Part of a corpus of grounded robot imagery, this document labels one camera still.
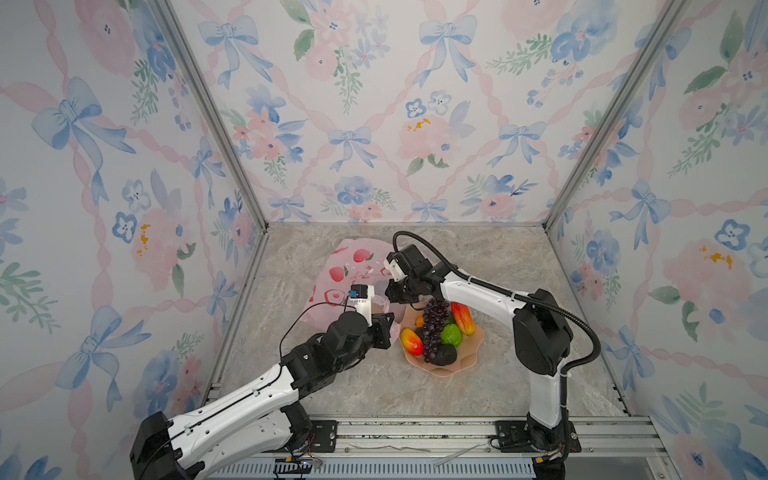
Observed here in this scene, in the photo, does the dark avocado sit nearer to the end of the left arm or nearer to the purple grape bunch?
the purple grape bunch

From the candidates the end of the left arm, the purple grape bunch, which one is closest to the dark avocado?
the purple grape bunch

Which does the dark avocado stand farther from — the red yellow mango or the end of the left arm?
the end of the left arm

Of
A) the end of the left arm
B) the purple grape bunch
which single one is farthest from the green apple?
the end of the left arm

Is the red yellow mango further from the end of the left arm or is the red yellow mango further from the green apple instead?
the end of the left arm

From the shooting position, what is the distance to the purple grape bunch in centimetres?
83

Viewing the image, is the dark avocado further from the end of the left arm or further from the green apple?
the end of the left arm

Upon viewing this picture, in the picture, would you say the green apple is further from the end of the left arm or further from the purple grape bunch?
the end of the left arm
